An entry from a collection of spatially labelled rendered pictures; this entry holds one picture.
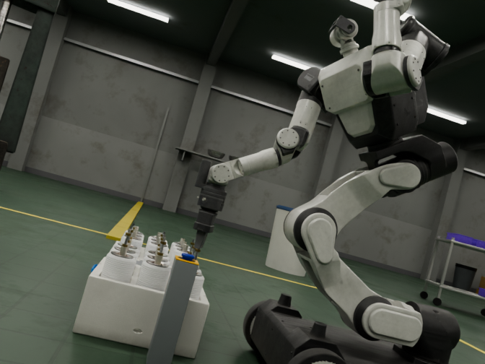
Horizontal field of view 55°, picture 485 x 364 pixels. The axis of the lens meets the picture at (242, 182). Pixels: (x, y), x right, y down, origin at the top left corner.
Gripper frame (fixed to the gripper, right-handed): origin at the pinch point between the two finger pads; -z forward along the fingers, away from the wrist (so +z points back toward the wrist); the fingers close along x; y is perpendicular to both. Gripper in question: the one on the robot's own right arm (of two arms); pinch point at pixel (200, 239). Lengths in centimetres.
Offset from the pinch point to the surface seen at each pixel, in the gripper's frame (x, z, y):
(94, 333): -13.9, -35.5, 21.7
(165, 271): -5.8, -12.5, 7.3
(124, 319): -11.9, -29.4, 14.3
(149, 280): -7.8, -16.4, 11.0
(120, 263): -10.6, -13.4, 21.1
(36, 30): 287, 133, 271
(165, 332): -21.2, -26.6, -1.0
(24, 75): 288, 85, 269
